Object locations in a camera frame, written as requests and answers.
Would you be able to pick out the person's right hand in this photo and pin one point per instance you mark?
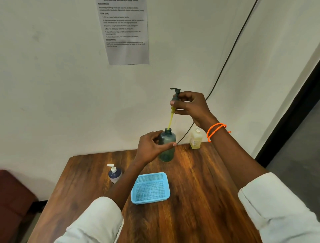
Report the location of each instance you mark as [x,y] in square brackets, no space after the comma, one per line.
[197,107]

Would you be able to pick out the person's left hand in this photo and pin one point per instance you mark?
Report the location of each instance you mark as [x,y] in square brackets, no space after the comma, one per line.
[148,149]

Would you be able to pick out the small teal translucent bottle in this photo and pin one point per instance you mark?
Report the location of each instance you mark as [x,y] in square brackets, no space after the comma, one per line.
[168,155]

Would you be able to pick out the dark teal pump head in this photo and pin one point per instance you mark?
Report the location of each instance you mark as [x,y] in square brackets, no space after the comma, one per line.
[176,93]

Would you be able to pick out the large yellow soap bottle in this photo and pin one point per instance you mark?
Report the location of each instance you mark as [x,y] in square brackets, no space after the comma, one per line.
[196,140]

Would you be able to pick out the small navy white pump bottle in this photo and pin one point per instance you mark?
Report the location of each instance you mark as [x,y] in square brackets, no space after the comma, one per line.
[115,175]

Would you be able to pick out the person's left forearm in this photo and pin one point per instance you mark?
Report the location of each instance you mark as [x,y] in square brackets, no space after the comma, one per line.
[123,185]

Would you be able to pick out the person's right forearm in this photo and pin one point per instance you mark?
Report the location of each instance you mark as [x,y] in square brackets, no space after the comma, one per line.
[235,160]

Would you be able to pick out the person's left white sleeve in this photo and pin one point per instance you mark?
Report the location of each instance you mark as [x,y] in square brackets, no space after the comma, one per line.
[92,222]

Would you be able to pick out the person's white sleeve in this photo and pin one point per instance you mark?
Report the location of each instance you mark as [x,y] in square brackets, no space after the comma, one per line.
[282,207]
[92,222]

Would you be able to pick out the person's right white sleeve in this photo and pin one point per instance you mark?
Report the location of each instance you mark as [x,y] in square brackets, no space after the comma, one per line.
[282,207]

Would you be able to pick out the blue plastic mesh basket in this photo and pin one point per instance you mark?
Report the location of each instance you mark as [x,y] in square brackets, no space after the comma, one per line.
[150,187]

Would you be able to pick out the printed paper sheet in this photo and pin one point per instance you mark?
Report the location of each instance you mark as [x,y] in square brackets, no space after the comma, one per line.
[125,37]

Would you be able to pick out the maroon upholstered seat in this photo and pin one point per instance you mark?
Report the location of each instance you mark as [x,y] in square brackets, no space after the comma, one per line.
[12,200]

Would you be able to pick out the black door frame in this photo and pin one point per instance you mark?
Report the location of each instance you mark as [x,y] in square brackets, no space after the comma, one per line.
[290,120]

